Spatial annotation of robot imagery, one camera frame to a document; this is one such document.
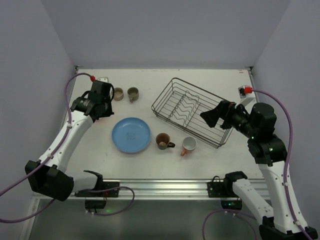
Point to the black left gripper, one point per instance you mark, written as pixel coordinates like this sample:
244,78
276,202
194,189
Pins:
106,110

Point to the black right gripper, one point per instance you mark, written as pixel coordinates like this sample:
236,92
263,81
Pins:
225,116

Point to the beige speckled cup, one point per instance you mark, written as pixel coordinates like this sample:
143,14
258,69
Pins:
118,94

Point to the grey-green cup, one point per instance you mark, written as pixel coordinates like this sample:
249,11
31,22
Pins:
133,94

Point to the blue plate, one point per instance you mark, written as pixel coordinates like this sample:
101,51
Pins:
131,134

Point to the pink mug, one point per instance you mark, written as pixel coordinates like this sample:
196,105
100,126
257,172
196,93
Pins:
189,144

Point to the purple plate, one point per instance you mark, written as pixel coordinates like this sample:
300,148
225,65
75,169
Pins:
130,153

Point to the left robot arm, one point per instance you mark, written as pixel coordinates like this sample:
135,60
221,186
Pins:
47,175

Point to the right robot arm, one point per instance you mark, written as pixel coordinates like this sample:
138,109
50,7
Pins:
280,220

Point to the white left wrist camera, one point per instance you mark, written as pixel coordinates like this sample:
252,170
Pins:
103,79

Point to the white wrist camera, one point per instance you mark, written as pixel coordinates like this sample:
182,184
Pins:
246,95
103,79

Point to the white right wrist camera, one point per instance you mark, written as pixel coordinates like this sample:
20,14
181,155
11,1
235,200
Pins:
246,95

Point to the black wire dish rack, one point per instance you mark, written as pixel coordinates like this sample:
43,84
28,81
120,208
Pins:
180,104

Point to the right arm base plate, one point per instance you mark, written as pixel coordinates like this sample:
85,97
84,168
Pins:
216,189

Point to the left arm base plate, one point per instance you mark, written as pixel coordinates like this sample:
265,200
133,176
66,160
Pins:
110,188

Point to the aluminium mounting rail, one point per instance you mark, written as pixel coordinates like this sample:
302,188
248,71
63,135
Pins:
170,189

